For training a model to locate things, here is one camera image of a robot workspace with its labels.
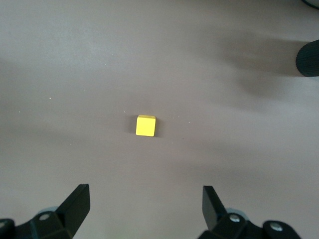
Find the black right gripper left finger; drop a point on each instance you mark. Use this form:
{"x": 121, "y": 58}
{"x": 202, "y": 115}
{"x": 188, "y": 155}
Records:
{"x": 72, "y": 211}

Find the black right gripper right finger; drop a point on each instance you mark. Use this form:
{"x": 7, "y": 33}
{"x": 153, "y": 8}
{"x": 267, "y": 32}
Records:
{"x": 211, "y": 211}

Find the yellow cube block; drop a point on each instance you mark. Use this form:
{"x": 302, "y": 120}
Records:
{"x": 145, "y": 127}

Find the black ribbed cylinder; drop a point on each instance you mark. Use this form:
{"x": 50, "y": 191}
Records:
{"x": 309, "y": 59}

